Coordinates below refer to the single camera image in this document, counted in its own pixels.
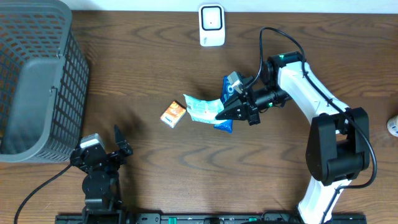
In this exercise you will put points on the white barcode scanner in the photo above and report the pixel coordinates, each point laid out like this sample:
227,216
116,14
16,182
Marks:
211,25

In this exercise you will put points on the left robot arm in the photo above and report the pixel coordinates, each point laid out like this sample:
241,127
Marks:
101,186

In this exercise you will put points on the green lid jar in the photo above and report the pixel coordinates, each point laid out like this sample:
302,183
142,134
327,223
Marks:
392,126

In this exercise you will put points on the orange snack box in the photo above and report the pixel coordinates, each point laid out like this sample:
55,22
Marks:
173,114

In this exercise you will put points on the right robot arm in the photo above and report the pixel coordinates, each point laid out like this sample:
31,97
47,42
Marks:
338,146

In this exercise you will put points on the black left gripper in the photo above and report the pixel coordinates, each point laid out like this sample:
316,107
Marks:
117,158

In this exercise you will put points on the blue Oreo cookie pack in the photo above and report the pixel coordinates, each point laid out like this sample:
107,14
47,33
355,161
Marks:
226,93

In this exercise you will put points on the light teal snack packet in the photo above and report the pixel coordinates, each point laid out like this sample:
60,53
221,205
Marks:
204,111

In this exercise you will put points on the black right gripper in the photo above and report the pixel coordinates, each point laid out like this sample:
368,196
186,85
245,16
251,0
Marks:
237,111

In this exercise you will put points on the grey plastic mesh basket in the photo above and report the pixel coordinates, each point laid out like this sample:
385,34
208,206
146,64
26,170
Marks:
44,82

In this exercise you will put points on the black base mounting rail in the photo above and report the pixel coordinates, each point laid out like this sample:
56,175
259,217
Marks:
155,218

